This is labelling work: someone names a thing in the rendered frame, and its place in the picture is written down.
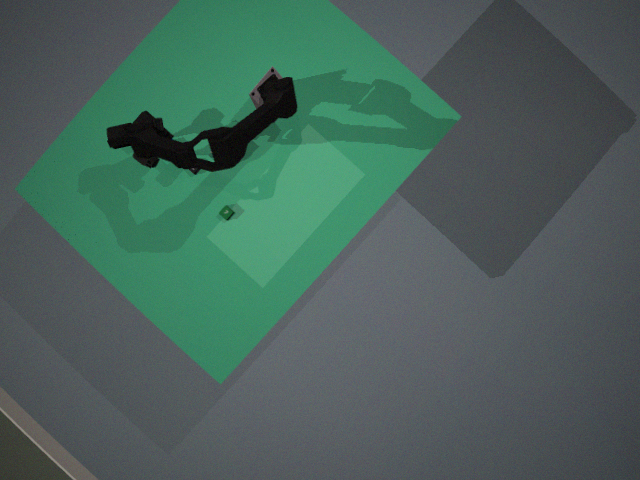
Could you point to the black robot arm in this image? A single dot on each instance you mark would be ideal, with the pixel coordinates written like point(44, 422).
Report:
point(228, 145)

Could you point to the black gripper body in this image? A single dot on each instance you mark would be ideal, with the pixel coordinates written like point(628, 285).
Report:
point(166, 133)

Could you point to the green block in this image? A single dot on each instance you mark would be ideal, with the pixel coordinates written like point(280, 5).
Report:
point(226, 212)

